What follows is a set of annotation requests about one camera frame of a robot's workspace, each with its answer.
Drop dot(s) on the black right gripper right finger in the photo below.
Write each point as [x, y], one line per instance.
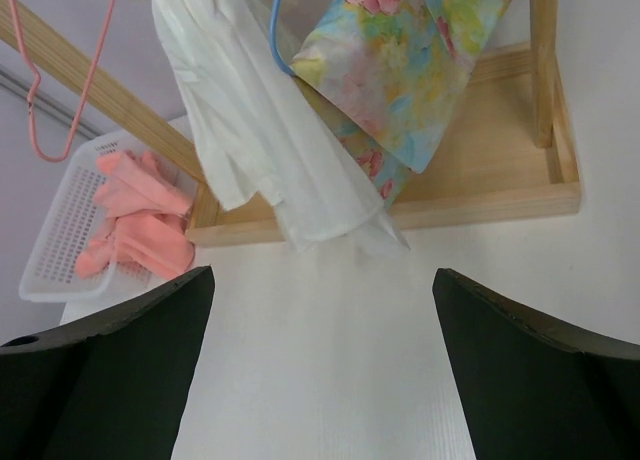
[533, 386]

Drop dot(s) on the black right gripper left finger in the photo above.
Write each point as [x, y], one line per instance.
[111, 385]

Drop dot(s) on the white skirt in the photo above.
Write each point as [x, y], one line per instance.
[255, 133]

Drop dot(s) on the pink clothes hanger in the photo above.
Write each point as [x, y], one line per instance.
[43, 49]

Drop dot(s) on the floral patterned skirt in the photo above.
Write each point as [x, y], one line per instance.
[392, 73]

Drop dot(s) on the white plastic basket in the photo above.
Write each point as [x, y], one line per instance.
[72, 220]

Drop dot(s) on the pink garment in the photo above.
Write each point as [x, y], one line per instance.
[145, 219]

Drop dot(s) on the wooden clothes rack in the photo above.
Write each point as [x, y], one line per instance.
[508, 154]

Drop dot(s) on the blue wire hanger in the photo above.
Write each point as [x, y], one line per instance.
[282, 42]

